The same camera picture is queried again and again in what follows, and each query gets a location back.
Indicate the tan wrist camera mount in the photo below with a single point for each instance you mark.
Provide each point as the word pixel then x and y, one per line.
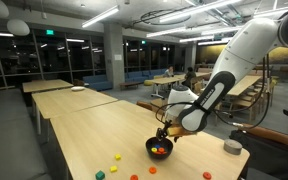
pixel 184 131

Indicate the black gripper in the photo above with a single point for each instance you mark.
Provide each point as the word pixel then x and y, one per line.
pixel 166 129

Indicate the large orange disc with hole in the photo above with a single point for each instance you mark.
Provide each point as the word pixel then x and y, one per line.
pixel 207 175

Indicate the yellow disc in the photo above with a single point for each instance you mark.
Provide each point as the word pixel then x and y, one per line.
pixel 154 150

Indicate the wooden chair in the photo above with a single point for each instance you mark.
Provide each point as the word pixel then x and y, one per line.
pixel 197 87
pixel 252 105
pixel 271 90

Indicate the green exit sign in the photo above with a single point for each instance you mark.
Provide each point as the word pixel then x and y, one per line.
pixel 50 32

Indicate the green block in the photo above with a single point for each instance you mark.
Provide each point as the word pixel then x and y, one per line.
pixel 100 175

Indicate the white plate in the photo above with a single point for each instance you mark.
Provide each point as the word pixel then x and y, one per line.
pixel 77 88

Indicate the grey cylinder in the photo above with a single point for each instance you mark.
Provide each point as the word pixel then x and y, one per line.
pixel 233 146

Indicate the low wooden table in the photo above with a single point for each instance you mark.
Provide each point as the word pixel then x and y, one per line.
pixel 129 84

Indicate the blue sofa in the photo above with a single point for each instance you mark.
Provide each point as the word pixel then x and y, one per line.
pixel 144 75
pixel 97 82

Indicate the light wooden table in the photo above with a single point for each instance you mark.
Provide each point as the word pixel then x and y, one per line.
pixel 72 101
pixel 47 85

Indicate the grey bench sofa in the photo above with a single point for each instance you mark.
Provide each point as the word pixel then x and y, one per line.
pixel 7 133

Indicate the long wooden table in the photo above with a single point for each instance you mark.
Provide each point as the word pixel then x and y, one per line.
pixel 247 83

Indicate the small blue piece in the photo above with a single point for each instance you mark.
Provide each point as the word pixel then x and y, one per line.
pixel 157 146

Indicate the concrete column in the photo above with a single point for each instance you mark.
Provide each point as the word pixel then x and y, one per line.
pixel 114 56

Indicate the seated person dark clothes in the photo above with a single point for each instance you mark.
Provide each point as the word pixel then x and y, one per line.
pixel 190 76

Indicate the seated person light shirt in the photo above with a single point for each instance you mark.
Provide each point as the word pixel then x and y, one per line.
pixel 168 71

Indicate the wooden table white legs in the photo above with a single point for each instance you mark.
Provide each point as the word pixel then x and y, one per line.
pixel 165 80

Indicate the small orange disc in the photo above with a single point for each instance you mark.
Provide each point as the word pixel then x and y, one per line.
pixel 134 177
pixel 152 170
pixel 157 153
pixel 162 150

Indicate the black bowl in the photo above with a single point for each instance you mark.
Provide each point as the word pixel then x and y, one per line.
pixel 150 151

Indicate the yellow pouf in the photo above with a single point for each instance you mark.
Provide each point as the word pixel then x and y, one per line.
pixel 148 82

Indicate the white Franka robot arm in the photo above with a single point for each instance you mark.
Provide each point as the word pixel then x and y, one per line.
pixel 244 50

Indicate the yellow block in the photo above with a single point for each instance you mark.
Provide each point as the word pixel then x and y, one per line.
pixel 118 156
pixel 113 168

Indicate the brown leather chair back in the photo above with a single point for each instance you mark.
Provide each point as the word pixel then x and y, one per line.
pixel 267 133

